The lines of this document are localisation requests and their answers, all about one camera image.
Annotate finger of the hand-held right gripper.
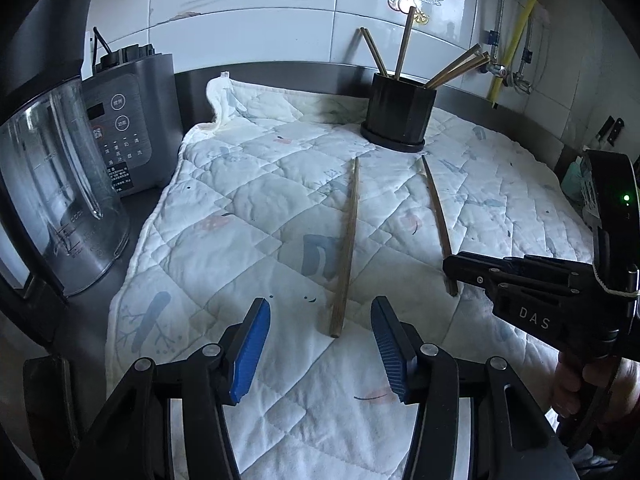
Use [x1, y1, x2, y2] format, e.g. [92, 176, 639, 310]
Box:
[442, 252, 596, 302]
[500, 255, 596, 275]

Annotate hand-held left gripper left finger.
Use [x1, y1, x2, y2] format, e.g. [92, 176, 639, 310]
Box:
[60, 297, 272, 480]

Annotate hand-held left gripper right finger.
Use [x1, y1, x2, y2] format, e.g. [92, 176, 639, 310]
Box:
[370, 296, 581, 480]

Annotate black ribbed utensil holder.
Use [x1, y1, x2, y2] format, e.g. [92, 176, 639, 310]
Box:
[360, 72, 437, 153]

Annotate person's right hand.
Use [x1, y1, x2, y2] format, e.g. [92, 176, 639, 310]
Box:
[552, 350, 640, 440]

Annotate teal cup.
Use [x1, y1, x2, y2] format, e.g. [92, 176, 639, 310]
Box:
[562, 157, 588, 201]

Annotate white quilted cloth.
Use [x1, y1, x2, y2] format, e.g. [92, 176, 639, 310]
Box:
[105, 72, 596, 480]

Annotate dark brown object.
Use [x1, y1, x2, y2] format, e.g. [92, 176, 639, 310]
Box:
[22, 355, 81, 480]

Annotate glass blender jug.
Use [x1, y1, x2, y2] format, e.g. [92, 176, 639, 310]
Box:
[0, 0, 132, 297]

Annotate grey blender base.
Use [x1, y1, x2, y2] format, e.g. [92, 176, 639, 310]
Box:
[80, 44, 183, 198]

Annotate braided metal hose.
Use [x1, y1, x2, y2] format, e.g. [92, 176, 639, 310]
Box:
[520, 7, 536, 78]
[487, 0, 506, 63]

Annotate yellow gas hose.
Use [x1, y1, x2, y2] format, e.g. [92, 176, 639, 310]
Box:
[487, 0, 545, 102]

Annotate black power cable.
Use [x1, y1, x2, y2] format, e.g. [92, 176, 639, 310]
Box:
[92, 27, 113, 58]

